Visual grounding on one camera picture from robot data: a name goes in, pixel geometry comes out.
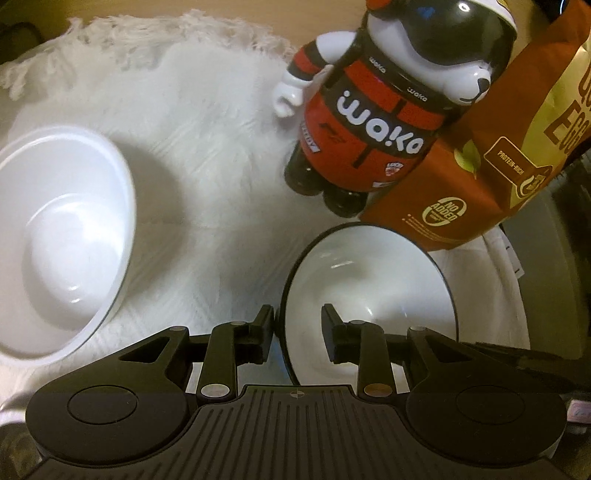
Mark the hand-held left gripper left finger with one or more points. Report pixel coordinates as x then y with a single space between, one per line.
264 332

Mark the white fluffy blanket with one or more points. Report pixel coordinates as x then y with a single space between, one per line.
207 138

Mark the red and black bear figurine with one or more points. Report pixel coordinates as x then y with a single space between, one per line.
369 124

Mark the large white bowl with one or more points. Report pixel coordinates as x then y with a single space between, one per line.
60 240

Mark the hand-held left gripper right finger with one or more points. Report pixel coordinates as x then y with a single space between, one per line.
330 334

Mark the white bowl with black rim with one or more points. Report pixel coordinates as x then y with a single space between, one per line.
369 277

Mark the brown and gold food bag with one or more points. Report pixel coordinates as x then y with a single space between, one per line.
503 161

